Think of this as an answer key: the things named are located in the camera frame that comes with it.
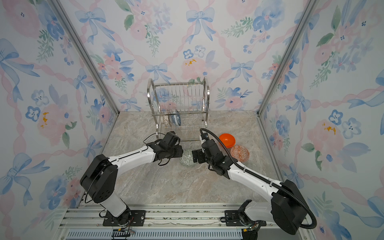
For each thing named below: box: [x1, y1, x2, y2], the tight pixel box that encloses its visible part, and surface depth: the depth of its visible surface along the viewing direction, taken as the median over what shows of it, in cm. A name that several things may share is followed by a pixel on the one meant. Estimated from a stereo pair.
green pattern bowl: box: [179, 149, 195, 167], surface depth 95 cm
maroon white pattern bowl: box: [163, 115, 169, 126], surface depth 102 cm
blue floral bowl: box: [171, 114, 181, 126], surface depth 102 cm
